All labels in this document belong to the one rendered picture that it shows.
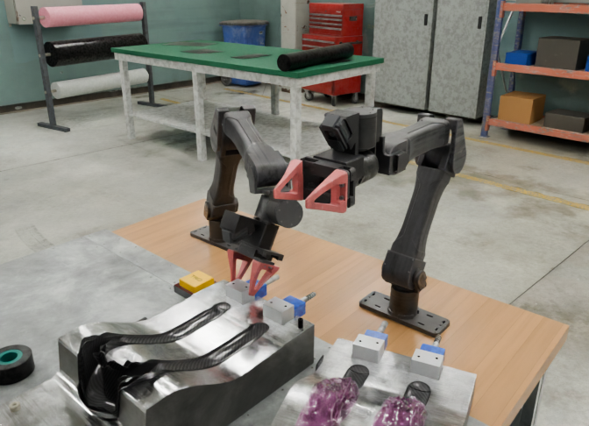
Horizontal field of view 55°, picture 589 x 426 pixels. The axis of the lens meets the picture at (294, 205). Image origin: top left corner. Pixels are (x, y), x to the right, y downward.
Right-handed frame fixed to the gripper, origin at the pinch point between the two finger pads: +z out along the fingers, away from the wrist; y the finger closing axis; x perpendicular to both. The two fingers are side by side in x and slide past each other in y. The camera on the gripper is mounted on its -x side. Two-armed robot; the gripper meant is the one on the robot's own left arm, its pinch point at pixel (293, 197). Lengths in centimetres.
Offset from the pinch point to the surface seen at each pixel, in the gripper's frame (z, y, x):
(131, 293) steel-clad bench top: -3, -55, 40
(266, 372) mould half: 2.4, -5.0, 34.0
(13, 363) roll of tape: 29, -45, 35
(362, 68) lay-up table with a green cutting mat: -328, -204, 45
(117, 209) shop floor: -136, -280, 123
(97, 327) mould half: 19.2, -29.4, 25.8
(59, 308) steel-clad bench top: 12, -61, 39
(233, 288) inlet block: -7.1, -22.5, 28.0
